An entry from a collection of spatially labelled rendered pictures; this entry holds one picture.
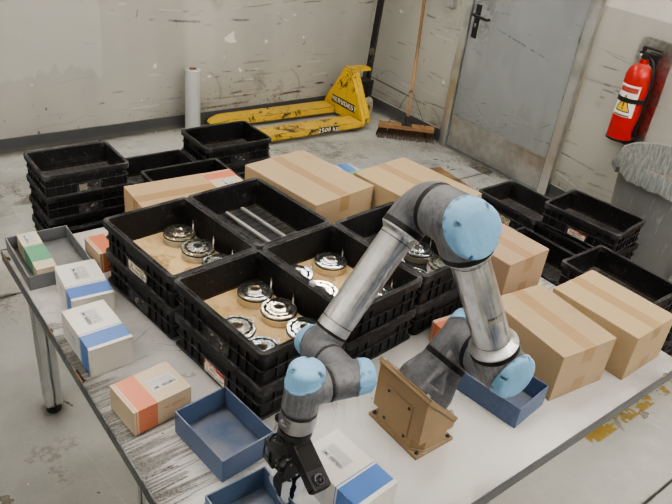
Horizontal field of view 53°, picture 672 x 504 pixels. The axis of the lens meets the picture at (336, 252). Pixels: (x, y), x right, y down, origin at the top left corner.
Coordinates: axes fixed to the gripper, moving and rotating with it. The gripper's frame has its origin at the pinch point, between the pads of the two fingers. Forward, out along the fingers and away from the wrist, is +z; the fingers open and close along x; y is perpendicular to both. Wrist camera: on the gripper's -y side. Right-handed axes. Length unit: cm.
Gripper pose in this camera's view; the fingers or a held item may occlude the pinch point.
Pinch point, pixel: (288, 501)
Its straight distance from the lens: 155.2
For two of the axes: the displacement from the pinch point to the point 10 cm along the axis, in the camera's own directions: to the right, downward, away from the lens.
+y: -5.9, -4.7, 6.6
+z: -1.7, 8.7, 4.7
